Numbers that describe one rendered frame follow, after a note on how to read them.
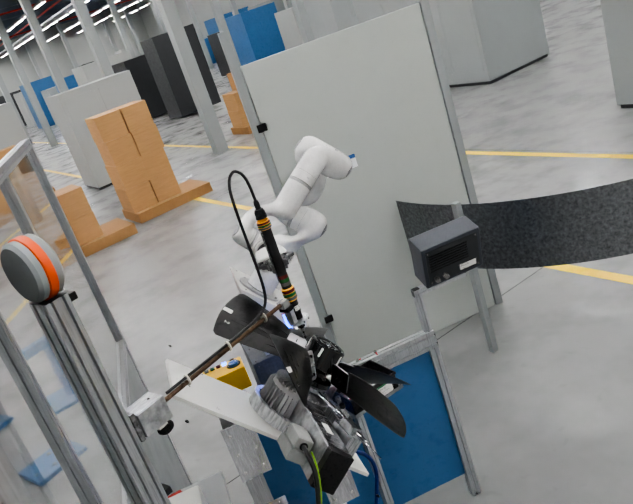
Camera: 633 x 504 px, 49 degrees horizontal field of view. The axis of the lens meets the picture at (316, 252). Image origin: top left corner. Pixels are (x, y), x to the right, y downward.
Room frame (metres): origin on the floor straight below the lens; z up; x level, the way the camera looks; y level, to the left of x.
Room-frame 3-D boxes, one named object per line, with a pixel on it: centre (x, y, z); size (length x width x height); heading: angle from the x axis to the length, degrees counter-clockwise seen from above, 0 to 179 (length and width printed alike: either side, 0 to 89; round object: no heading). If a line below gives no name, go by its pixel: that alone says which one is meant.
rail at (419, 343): (2.45, 0.09, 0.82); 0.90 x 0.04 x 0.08; 101
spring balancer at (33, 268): (1.56, 0.63, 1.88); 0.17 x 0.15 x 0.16; 11
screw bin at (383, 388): (2.30, 0.00, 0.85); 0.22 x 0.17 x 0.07; 116
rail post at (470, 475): (2.52, -0.33, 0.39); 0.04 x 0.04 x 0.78; 11
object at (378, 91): (4.02, -0.48, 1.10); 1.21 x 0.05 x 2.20; 101
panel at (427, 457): (2.45, 0.09, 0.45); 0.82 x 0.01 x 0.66; 101
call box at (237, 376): (2.37, 0.48, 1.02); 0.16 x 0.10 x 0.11; 101
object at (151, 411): (1.63, 0.56, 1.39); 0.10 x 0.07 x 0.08; 136
